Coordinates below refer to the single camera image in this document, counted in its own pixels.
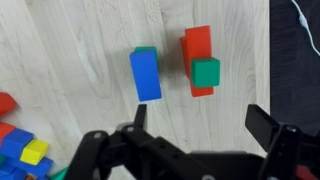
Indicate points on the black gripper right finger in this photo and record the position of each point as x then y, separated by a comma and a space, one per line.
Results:
261, 125

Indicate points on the blue rectangular block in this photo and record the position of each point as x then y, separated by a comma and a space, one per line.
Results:
146, 77

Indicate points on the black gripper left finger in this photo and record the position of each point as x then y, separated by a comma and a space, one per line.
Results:
140, 119

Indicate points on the orange long block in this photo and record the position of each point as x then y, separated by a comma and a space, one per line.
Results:
196, 43

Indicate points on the red cube block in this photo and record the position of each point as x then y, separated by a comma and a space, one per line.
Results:
7, 103

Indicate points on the yellow cube block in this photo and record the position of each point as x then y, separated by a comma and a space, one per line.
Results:
34, 151

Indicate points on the green cube block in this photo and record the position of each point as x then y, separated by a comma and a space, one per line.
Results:
205, 72

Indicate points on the green block behind blue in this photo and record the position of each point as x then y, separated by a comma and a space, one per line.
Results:
147, 48

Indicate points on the small blue block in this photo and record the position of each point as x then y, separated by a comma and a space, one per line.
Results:
14, 143

